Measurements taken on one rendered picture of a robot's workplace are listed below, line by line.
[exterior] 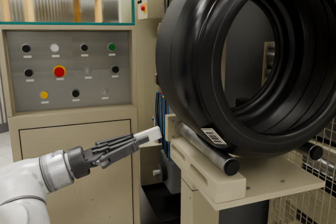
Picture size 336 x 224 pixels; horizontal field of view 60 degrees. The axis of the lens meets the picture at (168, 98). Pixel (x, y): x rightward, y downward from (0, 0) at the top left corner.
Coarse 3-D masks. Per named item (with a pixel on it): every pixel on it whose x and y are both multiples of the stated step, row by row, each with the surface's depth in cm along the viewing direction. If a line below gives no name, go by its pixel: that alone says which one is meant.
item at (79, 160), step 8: (72, 152) 69; (80, 152) 69; (88, 152) 73; (104, 152) 71; (72, 160) 68; (80, 160) 68; (88, 160) 69; (72, 168) 68; (80, 168) 68; (88, 168) 69; (80, 176) 70
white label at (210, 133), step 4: (204, 128) 71; (208, 128) 70; (204, 132) 73; (208, 132) 71; (212, 132) 70; (208, 136) 73; (212, 136) 72; (216, 136) 71; (212, 140) 74; (216, 140) 72; (220, 140) 71
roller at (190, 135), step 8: (184, 128) 100; (184, 136) 99; (192, 136) 93; (200, 136) 91; (192, 144) 94; (200, 144) 88; (208, 144) 85; (208, 152) 83; (216, 152) 80; (224, 152) 79; (216, 160) 78; (224, 160) 75; (232, 160) 75; (224, 168) 74; (232, 168) 75
